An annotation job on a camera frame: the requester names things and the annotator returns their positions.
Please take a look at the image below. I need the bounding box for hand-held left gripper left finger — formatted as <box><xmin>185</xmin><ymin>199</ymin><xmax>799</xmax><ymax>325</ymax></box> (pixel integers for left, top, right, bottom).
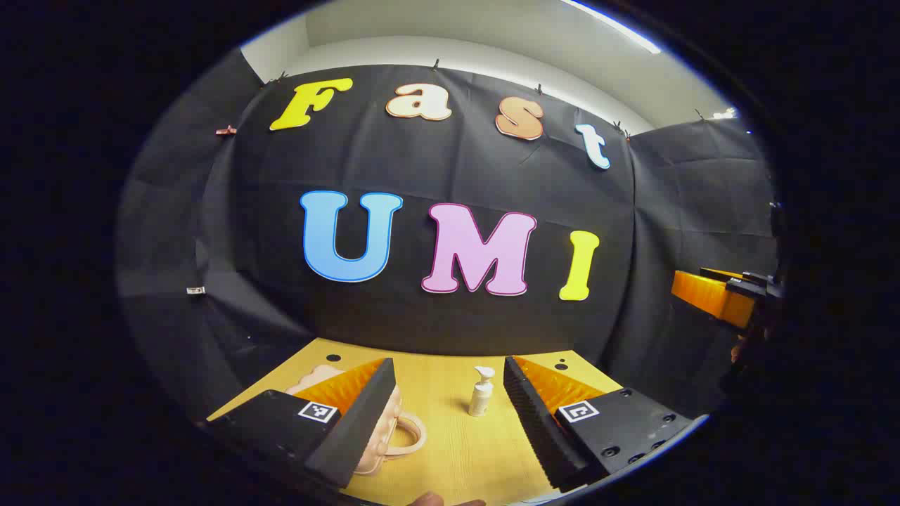
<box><xmin>206</xmin><ymin>357</ymin><xmax>397</xmax><ymax>490</ymax></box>

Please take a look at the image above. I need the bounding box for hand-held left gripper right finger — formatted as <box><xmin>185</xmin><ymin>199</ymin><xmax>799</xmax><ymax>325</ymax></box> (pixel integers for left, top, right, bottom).
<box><xmin>503</xmin><ymin>356</ymin><xmax>695</xmax><ymax>492</ymax></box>

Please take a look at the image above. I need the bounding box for pink suitcase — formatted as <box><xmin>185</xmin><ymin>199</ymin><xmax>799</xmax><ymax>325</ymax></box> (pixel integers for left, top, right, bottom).
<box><xmin>285</xmin><ymin>364</ymin><xmax>428</xmax><ymax>476</ymax></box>

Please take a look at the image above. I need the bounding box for white pump bottle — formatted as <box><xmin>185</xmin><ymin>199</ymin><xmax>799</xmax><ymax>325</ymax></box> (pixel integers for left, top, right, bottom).
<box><xmin>468</xmin><ymin>365</ymin><xmax>496</xmax><ymax>417</ymax></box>

